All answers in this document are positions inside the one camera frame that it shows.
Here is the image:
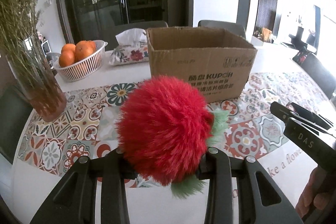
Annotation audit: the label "red fluffy plush strawberry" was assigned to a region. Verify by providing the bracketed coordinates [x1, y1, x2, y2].
[116, 76, 229, 199]

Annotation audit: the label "person right hand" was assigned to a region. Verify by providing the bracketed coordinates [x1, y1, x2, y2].
[295, 167, 331, 218]

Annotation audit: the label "right side dark chair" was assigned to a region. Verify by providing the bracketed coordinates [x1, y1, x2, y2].
[299, 53, 335, 99]

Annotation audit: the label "white tv cabinet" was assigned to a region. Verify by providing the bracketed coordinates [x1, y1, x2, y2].
[251, 28, 277, 46]

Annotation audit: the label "patterned tile table runner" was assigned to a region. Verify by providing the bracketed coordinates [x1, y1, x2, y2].
[16, 71, 334, 189]

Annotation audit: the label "brown cardboard box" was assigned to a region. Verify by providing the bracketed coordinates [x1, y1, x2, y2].
[146, 27, 257, 103]

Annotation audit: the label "left side dark chair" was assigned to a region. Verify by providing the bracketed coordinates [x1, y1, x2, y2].
[0, 85, 33, 164]

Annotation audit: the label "white basket of oranges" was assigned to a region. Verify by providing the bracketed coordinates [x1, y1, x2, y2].
[54, 40, 108, 82]

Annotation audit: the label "glass vase dried flowers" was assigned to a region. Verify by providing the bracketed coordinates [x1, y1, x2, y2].
[1, 0, 67, 122]

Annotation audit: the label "floral tissue box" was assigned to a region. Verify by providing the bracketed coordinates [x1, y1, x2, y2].
[108, 36, 149, 66]

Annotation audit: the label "dark grey dining chair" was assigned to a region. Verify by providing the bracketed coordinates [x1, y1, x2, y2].
[101, 20, 168, 51]

